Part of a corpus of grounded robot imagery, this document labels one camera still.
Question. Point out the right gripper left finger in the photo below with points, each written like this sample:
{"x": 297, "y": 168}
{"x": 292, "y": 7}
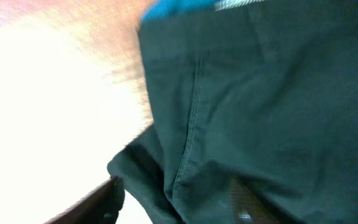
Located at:
{"x": 100, "y": 207}

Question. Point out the blue polo shirt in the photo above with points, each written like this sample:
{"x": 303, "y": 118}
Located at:
{"x": 166, "y": 8}

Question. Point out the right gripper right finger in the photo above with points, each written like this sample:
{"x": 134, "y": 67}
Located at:
{"x": 247, "y": 207}

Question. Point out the black shorts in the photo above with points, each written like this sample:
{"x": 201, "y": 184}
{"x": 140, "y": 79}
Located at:
{"x": 264, "y": 95}

